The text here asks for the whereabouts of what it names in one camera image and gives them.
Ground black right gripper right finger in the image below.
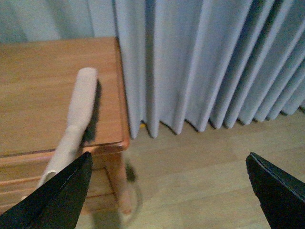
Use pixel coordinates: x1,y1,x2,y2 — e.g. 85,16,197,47
246,152,305,229

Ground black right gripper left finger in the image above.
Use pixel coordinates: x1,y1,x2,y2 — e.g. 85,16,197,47
0,152,93,229

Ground beige hand brush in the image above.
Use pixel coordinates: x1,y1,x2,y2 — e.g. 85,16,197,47
36,67,101,188

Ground wooden nightstand with drawers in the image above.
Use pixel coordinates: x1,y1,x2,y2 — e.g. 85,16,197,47
0,37,132,214

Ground light blue curtain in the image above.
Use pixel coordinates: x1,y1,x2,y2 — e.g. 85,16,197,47
0,0,305,138

